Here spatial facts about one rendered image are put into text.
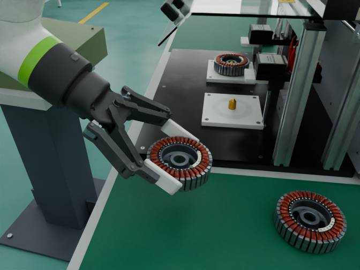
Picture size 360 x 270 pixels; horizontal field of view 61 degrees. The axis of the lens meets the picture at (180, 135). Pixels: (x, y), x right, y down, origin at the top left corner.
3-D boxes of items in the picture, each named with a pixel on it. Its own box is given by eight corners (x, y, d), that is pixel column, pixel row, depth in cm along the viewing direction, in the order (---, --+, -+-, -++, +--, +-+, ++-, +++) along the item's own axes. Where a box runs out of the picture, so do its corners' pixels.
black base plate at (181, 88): (132, 160, 69) (131, 152, 67) (172, 53, 120) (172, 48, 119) (352, 178, 64) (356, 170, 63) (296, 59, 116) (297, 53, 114)
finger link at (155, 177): (134, 156, 47) (125, 169, 44) (160, 175, 47) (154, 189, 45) (129, 162, 48) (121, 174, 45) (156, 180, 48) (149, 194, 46)
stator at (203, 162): (136, 184, 51) (136, 167, 49) (158, 143, 60) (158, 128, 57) (202, 201, 49) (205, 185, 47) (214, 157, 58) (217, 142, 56)
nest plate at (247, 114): (201, 125, 76) (201, 121, 75) (204, 96, 88) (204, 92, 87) (263, 129, 75) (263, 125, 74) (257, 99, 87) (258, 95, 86)
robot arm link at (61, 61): (38, 51, 42) (74, 30, 49) (19, 105, 49) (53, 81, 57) (75, 77, 43) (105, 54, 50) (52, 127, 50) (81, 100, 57)
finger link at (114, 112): (114, 104, 50) (107, 105, 49) (147, 162, 46) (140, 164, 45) (105, 119, 52) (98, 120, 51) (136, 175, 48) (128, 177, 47)
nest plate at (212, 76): (206, 82, 95) (206, 78, 95) (208, 62, 107) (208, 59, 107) (255, 84, 94) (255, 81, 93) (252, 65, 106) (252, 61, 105)
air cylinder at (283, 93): (279, 122, 77) (284, 103, 74) (275, 107, 83) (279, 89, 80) (300, 124, 77) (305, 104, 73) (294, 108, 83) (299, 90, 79)
